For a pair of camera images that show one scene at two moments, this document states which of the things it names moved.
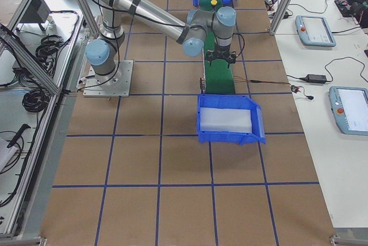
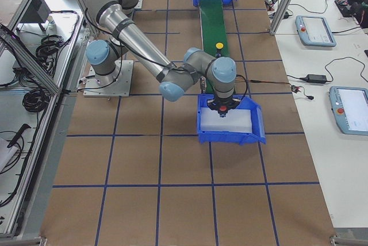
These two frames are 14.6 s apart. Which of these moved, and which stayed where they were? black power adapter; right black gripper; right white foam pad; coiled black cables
Moved: right black gripper
Stayed: black power adapter; coiled black cables; right white foam pad
